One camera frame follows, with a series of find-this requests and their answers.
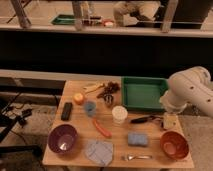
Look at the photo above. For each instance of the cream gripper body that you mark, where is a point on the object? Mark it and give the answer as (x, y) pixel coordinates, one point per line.
(169, 121)

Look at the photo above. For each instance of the black dish brush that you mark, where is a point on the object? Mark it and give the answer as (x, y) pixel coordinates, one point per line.
(145, 119)

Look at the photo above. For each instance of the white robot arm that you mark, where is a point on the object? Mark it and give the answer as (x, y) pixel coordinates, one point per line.
(188, 86)

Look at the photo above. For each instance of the orange bowl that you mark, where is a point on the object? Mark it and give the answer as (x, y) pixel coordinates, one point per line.
(174, 145)

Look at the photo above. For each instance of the purple bowl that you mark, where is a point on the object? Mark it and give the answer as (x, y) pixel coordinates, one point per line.
(62, 139)

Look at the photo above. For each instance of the blue sponge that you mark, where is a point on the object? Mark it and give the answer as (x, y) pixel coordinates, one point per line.
(137, 139)

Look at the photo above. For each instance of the green plastic tray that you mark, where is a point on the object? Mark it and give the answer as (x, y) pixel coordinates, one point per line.
(143, 93)

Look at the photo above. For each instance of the white cup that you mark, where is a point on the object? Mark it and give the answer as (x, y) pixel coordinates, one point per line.
(119, 114)

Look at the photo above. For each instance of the silver fork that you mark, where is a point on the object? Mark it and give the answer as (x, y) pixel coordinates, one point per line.
(131, 157)

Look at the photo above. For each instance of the orange carrot toy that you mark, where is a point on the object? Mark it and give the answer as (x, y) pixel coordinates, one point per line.
(101, 129)

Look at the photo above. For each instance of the metal cookie cutter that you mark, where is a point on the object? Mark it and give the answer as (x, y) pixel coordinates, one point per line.
(109, 99)

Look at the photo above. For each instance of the grey-blue folded cloth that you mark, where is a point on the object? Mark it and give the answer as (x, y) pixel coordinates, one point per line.
(99, 152)

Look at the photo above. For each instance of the wooden table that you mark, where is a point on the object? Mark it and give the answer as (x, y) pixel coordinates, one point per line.
(86, 131)

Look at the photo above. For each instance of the blue small cup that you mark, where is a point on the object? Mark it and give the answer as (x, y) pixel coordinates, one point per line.
(90, 108)

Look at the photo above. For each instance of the yellow banana toy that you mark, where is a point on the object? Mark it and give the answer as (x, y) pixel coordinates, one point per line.
(93, 87)

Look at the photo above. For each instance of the orange round fruit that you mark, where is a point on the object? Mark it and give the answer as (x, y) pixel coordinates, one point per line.
(79, 98)

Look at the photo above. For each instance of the black rectangular block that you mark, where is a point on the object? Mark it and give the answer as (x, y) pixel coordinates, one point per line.
(66, 111)

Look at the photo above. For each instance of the red round object in background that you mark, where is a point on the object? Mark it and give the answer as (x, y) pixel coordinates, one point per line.
(108, 23)

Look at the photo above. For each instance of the green tray in background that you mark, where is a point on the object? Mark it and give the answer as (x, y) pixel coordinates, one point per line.
(63, 19)

